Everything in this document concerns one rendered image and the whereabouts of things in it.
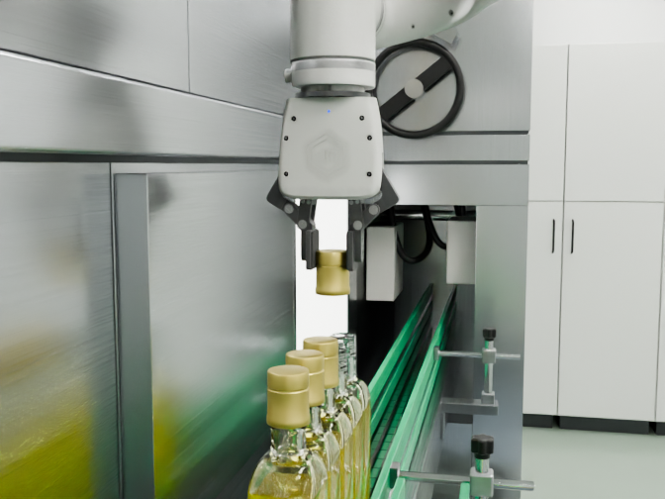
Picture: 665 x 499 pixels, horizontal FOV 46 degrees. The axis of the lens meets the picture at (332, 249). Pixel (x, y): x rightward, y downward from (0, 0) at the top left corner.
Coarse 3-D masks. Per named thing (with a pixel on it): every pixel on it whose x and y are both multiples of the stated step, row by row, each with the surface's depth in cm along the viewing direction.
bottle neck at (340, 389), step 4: (340, 348) 82; (344, 348) 80; (340, 352) 80; (344, 352) 80; (340, 356) 80; (344, 356) 80; (340, 360) 80; (344, 360) 80; (340, 364) 80; (344, 364) 81; (340, 368) 80; (344, 368) 80; (340, 372) 80; (344, 372) 80; (340, 376) 80; (344, 376) 81; (340, 380) 80; (344, 380) 81; (340, 384) 80; (344, 384) 81; (336, 388) 80; (340, 388) 80; (344, 388) 81; (336, 392) 80; (340, 392) 80; (344, 392) 81
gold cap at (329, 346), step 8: (320, 336) 77; (304, 344) 75; (312, 344) 74; (320, 344) 74; (328, 344) 74; (336, 344) 75; (328, 352) 74; (336, 352) 75; (328, 360) 74; (336, 360) 75; (328, 368) 74; (336, 368) 75; (328, 376) 74; (336, 376) 75; (328, 384) 74; (336, 384) 75
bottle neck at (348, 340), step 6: (330, 336) 87; (336, 336) 87; (342, 336) 88; (348, 336) 87; (354, 336) 86; (342, 342) 85; (348, 342) 86; (354, 342) 86; (348, 348) 86; (354, 348) 86; (348, 354) 86; (354, 354) 86; (348, 360) 86; (354, 360) 86; (348, 366) 86; (354, 366) 86; (348, 372) 86; (354, 372) 87; (348, 378) 86; (354, 378) 86
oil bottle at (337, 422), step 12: (324, 420) 74; (336, 420) 74; (348, 420) 77; (336, 432) 73; (348, 432) 76; (348, 444) 76; (348, 456) 76; (348, 468) 76; (348, 480) 76; (348, 492) 76
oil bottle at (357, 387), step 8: (352, 384) 86; (360, 384) 86; (352, 392) 85; (360, 392) 85; (368, 392) 88; (360, 400) 85; (368, 400) 87; (368, 408) 87; (368, 416) 88; (368, 424) 88; (368, 432) 88; (368, 440) 88; (368, 448) 88; (368, 456) 88; (368, 464) 88; (368, 472) 88; (368, 480) 89; (368, 488) 89; (368, 496) 89
